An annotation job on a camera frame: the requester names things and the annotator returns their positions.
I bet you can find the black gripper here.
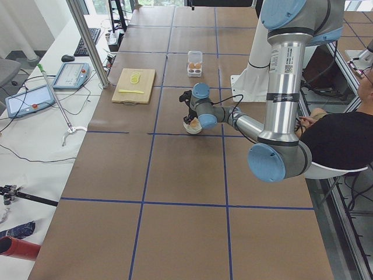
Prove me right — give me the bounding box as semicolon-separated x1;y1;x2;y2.
179;90;197;124

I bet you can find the clear plastic egg carton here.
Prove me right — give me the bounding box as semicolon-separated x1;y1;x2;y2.
186;51;203;78

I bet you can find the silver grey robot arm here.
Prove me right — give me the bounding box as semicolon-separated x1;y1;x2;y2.
179;1;344;182

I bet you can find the white ceramic bowl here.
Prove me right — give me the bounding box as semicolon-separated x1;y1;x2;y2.
183;123;202;135

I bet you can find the bamboo cutting board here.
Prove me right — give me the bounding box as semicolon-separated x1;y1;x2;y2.
111;68;156;104

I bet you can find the yellow plastic knife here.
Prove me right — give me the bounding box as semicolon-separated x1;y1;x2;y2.
118;89;145;94

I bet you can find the grabber reacher stick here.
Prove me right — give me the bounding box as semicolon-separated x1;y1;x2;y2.
37;63;87;146

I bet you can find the far teach pendant tablet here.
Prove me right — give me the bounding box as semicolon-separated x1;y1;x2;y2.
52;62;90;90

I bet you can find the teach pendant tablet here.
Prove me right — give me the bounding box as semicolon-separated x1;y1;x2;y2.
5;85;55;118
52;62;90;90

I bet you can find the black keyboard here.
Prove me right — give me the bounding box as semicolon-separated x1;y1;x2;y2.
73;27;101;57

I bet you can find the white chair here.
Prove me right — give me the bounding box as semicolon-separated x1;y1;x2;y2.
304;162;370;211

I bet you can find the black computer mouse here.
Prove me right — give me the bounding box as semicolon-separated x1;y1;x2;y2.
61;55;75;62

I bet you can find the seated person black shirt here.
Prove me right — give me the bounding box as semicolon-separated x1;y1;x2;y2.
296;66;372;170

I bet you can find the near teach pendant tablet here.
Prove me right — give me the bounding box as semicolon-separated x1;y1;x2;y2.
5;85;55;118

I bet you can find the black tripod rod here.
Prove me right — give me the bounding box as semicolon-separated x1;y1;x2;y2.
0;185;58;207

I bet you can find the blue patterned cloth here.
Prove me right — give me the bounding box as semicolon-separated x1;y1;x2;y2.
1;221;36;239

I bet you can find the red cylinder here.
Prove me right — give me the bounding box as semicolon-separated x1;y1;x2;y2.
1;236;41;261

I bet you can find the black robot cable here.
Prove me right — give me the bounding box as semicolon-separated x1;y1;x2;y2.
211;94;260;144

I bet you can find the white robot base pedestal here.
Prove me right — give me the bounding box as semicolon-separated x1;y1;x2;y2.
231;19;271;102

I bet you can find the aluminium frame post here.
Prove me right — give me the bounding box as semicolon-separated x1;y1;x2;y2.
66;0;109;89

